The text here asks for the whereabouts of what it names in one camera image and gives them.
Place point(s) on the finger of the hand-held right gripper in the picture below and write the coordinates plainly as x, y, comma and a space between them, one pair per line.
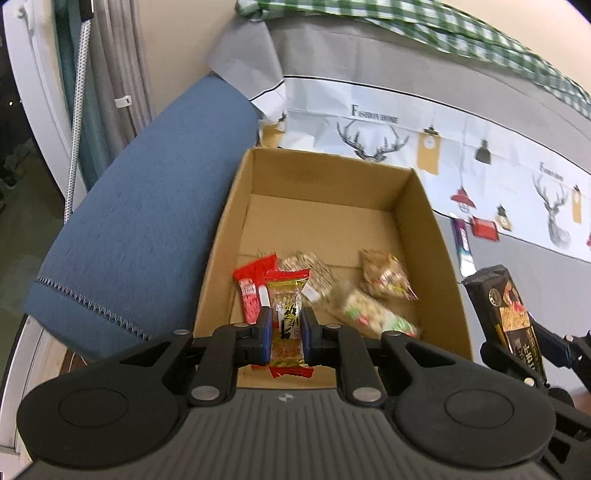
508, 364
556, 345

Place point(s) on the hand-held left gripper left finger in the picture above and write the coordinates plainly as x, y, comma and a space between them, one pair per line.
265, 336

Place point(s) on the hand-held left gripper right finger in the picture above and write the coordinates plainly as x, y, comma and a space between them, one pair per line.
307, 337

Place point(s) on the yellow red snack packet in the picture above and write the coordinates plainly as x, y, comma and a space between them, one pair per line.
286, 304

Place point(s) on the black snack packet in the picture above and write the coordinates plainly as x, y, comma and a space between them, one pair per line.
503, 314

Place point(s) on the clear oat bar packet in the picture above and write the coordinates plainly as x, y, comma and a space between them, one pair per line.
307, 272

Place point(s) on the clear green red snack packet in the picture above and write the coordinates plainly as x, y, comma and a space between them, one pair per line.
369, 314

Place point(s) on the clear peanut snack packet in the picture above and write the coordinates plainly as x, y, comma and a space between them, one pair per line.
385, 277

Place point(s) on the cardboard box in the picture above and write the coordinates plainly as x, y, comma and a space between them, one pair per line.
323, 184

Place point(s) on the purple snack packet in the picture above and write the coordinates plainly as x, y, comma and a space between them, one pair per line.
461, 244

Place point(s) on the blue fabric cushion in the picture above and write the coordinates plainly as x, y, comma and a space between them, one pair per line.
138, 207

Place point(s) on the grey printed bed sheet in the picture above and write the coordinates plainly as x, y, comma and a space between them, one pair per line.
508, 120

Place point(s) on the teal curtain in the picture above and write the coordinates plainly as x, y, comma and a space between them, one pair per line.
99, 138

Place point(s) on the white curtain clip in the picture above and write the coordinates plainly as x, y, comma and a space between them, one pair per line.
122, 100

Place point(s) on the grey curtain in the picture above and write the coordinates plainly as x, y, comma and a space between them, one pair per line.
124, 55

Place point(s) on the green checked cloth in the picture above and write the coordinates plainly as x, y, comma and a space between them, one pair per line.
461, 27

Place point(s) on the black steamer head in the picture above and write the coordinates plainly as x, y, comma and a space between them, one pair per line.
85, 7

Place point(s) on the white door frame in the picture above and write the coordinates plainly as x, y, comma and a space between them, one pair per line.
41, 92

